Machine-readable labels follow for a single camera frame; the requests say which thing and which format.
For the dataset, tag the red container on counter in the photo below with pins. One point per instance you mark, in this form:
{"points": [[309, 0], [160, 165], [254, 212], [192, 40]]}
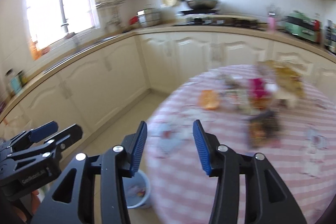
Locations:
{"points": [[133, 20]]}

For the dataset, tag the stainless steel sink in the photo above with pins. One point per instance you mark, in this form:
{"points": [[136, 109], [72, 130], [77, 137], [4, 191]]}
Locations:
{"points": [[77, 52]]}

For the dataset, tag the green electric cooker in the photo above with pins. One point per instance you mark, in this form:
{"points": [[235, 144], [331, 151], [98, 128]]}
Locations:
{"points": [[301, 26]]}

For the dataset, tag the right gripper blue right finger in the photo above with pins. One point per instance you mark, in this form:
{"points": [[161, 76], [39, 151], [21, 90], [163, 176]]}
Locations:
{"points": [[268, 199]]}

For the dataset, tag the stainless steel steamer pot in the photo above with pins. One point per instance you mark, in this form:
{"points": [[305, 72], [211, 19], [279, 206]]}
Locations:
{"points": [[149, 17]]}

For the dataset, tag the blue plastic trash bucket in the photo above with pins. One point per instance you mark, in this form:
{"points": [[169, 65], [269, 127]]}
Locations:
{"points": [[137, 191]]}

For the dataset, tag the pink checkered tablecloth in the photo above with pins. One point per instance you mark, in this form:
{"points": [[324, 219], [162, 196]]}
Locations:
{"points": [[303, 155]]}

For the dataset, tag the gold foil snack bag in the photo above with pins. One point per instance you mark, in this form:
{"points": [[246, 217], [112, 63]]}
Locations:
{"points": [[285, 84]]}

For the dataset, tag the teal carton box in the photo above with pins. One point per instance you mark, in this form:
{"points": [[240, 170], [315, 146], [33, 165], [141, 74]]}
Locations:
{"points": [[16, 84]]}

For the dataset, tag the person's hand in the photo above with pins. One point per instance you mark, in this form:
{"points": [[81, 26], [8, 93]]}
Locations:
{"points": [[26, 207]]}

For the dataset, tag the black gas stove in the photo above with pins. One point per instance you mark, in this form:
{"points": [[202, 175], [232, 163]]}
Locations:
{"points": [[212, 17]]}

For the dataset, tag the clear jar with lid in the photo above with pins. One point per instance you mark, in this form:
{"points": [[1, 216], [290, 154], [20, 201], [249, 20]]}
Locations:
{"points": [[10, 89]]}

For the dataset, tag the orange detergent bottle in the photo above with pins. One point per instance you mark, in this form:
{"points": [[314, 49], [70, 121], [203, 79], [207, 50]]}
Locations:
{"points": [[35, 53]]}

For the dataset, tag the dark wrapper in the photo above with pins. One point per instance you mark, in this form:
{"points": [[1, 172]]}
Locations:
{"points": [[263, 128]]}

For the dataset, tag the magenta candy wrapper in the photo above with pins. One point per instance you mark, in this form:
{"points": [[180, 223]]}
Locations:
{"points": [[259, 97]]}

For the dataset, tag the lower cream base cabinets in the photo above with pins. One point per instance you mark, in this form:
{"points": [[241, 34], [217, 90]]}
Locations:
{"points": [[93, 86]]}

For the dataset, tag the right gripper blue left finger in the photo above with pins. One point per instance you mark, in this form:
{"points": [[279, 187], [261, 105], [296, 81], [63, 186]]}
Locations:
{"points": [[71, 197]]}

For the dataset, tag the chrome kitchen faucet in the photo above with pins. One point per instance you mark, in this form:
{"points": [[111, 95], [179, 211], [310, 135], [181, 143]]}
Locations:
{"points": [[71, 36]]}

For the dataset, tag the wall utensil rack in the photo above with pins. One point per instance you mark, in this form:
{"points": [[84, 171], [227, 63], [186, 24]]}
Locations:
{"points": [[110, 11]]}

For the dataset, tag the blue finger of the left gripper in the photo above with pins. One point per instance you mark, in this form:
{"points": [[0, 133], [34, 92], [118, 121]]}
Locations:
{"points": [[60, 139], [33, 135]]}

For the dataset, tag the pink utensil holder cup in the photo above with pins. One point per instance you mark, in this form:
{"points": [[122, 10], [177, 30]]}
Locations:
{"points": [[272, 24]]}

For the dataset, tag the black wok with lid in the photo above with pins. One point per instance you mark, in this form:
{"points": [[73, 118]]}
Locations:
{"points": [[201, 4]]}

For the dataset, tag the orange fruit half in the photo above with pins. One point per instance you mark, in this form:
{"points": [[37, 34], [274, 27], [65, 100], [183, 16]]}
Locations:
{"points": [[209, 100]]}

